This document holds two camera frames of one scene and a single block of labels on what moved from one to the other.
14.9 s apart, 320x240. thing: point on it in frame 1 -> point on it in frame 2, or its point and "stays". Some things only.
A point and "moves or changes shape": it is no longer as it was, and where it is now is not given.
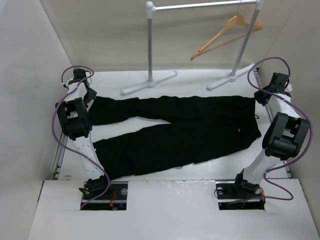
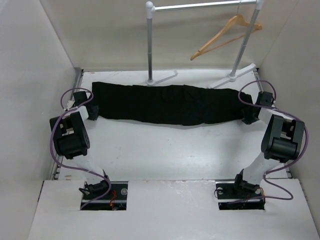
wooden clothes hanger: [236, 21] stays
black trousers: [213, 123] moves or changes shape
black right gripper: [258, 97] -> [247, 119]
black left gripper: [92, 96] -> [95, 112]
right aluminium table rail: [256, 70] stays
